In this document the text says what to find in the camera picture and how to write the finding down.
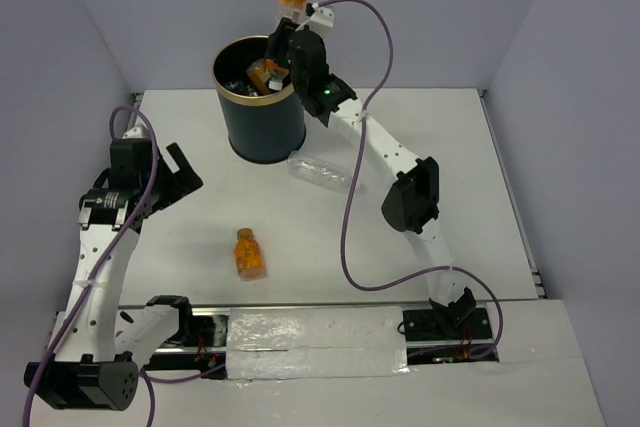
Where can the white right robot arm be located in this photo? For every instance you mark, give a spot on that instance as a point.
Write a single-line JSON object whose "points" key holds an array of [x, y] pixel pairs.
{"points": [[411, 204]]}

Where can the small orange juice bottle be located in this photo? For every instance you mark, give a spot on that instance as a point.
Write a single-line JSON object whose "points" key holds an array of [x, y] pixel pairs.
{"points": [[248, 256]]}

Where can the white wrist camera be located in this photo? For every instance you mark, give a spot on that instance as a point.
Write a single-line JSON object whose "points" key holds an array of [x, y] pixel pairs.
{"points": [[136, 132], [319, 19]]}

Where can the silver foil tape patch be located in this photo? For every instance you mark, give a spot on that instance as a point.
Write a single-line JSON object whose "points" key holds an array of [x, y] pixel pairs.
{"points": [[325, 342]]}

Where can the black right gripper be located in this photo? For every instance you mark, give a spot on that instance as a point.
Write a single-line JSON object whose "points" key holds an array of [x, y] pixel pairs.
{"points": [[279, 36]]}

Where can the blue label water bottle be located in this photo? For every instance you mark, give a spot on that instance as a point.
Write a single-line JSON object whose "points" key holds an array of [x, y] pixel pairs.
{"points": [[248, 90]]}

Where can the clear crushed bottle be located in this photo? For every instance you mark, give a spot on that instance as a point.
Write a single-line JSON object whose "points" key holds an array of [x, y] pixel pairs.
{"points": [[319, 172]]}

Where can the orange bottle with white label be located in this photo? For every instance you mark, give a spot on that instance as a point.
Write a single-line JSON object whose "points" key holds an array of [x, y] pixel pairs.
{"points": [[288, 15]]}

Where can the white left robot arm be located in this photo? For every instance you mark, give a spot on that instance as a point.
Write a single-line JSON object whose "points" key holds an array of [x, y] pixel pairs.
{"points": [[94, 357]]}

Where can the dark bin with gold rim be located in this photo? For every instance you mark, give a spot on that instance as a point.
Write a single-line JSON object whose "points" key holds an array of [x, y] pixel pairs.
{"points": [[263, 129]]}

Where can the clear bottle blue cap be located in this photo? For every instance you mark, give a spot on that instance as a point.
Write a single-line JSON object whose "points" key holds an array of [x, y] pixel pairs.
{"points": [[235, 86]]}

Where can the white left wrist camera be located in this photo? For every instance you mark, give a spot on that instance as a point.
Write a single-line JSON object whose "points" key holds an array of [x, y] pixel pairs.
{"points": [[136, 132]]}

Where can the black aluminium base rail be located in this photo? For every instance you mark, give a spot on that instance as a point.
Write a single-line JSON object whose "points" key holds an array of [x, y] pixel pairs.
{"points": [[427, 341]]}

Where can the large orange milk tea bottle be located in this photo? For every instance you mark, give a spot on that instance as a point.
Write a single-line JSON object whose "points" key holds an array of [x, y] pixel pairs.
{"points": [[259, 76]]}

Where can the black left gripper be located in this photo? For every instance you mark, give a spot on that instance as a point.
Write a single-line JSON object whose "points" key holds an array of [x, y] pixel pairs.
{"points": [[183, 182]]}

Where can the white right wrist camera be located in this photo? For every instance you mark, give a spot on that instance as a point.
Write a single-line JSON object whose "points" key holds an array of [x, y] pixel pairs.
{"points": [[319, 19]]}

